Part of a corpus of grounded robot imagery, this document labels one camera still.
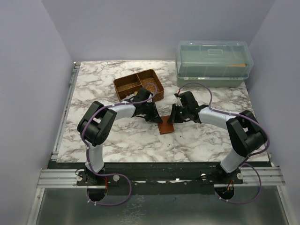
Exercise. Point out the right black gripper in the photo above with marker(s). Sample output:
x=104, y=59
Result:
x=173, y=118

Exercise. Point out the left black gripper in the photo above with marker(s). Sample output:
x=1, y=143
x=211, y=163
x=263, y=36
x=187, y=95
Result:
x=154, y=117

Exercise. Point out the brown leather card holder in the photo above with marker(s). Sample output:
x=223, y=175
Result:
x=164, y=127

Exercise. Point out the brown woven basket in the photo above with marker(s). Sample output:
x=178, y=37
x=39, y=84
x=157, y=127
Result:
x=130, y=84

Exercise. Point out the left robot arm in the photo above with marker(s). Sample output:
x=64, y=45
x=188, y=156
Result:
x=97, y=122

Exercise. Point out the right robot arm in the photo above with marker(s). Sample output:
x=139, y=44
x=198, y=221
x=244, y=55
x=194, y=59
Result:
x=247, y=137

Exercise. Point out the clear lidded plastic box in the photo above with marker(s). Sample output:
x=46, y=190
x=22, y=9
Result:
x=212, y=63

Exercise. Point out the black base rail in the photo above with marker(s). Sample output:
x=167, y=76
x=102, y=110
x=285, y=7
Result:
x=140, y=178

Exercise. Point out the aluminium side rail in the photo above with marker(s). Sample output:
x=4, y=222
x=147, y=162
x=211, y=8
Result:
x=71, y=87

